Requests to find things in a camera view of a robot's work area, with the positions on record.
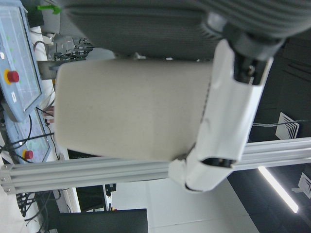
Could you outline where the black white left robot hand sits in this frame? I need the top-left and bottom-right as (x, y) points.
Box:
(57, 0), (311, 194)

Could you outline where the beige paper cup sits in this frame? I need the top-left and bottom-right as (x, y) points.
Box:
(53, 59), (214, 162)

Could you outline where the green plastic clip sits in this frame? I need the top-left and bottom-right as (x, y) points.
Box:
(36, 4), (61, 15)

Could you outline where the robot teach pendant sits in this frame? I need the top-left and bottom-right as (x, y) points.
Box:
(4, 108), (55, 164)
(0, 4), (46, 123)

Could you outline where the square ceiling vent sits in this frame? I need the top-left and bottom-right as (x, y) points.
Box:
(291, 172), (311, 194)
(275, 112), (302, 141)

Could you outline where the black Huawei monitor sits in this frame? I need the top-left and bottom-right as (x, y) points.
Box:
(57, 208), (149, 233)

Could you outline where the long ceiling light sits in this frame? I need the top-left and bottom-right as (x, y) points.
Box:
(258, 166), (299, 214)

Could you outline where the black cable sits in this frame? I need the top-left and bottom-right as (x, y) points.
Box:
(16, 190), (61, 233)
(0, 114), (60, 161)

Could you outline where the grey aluminium rail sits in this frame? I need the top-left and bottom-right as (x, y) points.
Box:
(0, 137), (311, 195)

